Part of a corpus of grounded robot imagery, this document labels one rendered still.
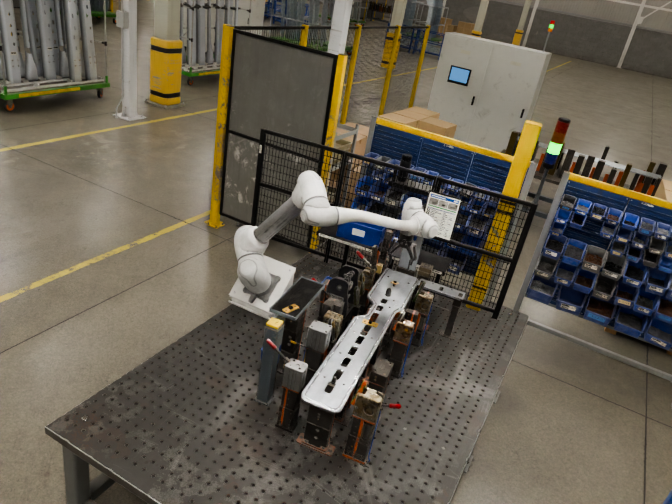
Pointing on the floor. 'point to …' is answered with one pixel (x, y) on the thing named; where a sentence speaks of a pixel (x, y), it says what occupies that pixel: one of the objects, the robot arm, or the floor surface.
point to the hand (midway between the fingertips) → (399, 264)
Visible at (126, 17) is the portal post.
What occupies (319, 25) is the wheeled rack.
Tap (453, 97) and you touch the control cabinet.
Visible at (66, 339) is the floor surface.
